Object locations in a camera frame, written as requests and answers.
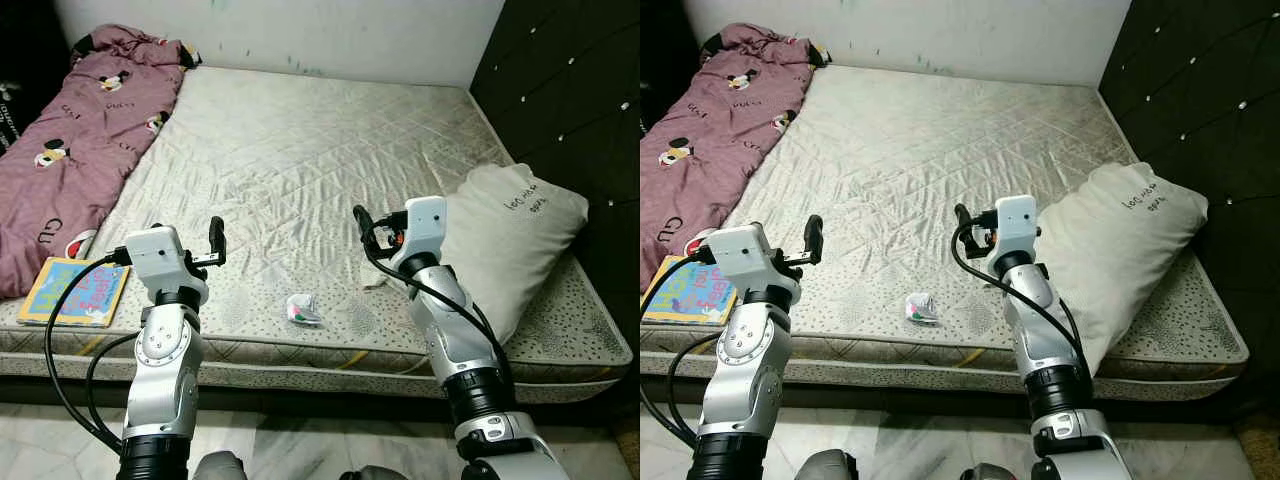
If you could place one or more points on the purple cartoon print blanket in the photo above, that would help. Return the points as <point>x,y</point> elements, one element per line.
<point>90,130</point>
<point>720,130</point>

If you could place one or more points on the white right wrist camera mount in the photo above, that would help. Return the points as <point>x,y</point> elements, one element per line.
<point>425,225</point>
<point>1015,225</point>

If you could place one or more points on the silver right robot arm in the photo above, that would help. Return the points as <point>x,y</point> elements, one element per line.
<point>1050,330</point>
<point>455,340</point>

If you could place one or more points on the white wrapper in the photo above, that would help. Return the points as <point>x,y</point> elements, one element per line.
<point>303,309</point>
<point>922,308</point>

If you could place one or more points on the colourful children's book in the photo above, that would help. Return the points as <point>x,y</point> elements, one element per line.
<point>690,290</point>
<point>75,292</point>

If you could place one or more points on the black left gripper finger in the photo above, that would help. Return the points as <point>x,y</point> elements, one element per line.
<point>217,238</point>
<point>814,238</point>

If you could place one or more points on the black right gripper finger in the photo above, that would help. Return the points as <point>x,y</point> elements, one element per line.
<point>962,215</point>
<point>362,218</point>

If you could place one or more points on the grey quilted mattress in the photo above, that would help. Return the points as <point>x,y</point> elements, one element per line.
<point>900,150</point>
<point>300,150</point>

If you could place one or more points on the black tufted headboard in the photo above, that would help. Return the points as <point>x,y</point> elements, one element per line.
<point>1200,80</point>
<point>560,90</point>

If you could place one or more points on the silver right robot leg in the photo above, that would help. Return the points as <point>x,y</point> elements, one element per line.
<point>375,473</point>
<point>990,473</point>

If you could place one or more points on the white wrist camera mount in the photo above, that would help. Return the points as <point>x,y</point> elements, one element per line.
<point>1015,225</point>
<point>160,255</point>
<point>425,225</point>
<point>745,255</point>

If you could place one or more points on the black bag with white print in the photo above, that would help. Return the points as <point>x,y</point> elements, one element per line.
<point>20,60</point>
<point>660,50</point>

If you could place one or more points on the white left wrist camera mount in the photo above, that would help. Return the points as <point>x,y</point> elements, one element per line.
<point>160,255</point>
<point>745,255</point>

